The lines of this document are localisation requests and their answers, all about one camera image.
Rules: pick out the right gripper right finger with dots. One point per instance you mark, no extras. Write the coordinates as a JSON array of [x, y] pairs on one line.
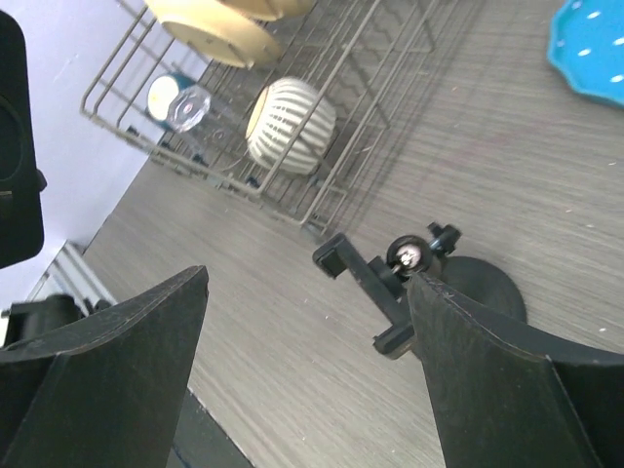
[[506, 394]]

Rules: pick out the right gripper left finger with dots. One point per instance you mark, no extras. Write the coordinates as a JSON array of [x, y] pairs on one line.
[[105, 391]]

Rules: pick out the clear glass cup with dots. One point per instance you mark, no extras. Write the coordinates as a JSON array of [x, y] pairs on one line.
[[188, 108]]

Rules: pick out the blue mug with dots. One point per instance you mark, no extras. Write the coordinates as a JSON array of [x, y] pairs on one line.
[[162, 92]]

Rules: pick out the blue dotted plate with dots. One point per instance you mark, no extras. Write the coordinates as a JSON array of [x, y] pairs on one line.
[[586, 48]]

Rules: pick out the lower beige plate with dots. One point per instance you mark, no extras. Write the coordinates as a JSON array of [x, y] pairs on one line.
[[217, 31]]

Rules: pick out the beige plate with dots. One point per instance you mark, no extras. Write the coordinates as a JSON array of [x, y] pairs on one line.
[[217, 31], [271, 10]]

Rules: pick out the upper beige plate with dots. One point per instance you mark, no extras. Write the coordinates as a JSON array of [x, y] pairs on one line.
[[271, 10]]

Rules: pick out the grey wire dish rack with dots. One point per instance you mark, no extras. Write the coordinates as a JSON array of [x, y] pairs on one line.
[[369, 59]]

